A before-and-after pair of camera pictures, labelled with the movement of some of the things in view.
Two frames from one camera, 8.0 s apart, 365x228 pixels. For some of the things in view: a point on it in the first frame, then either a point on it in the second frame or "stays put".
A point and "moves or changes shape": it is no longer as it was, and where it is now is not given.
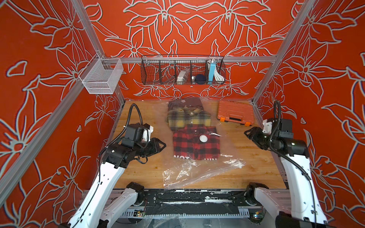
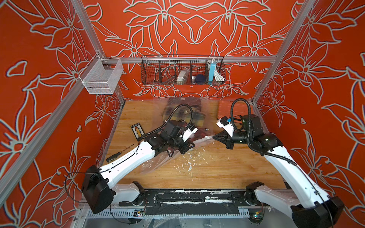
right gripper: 253,134 to 225,137
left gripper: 157,146 to 187,146
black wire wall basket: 182,70 stays put
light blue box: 211,72 stays put
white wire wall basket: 100,76 stays put
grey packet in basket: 183,75 stays put
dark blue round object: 200,79 stays put
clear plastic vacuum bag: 187,140 moves or changes shape
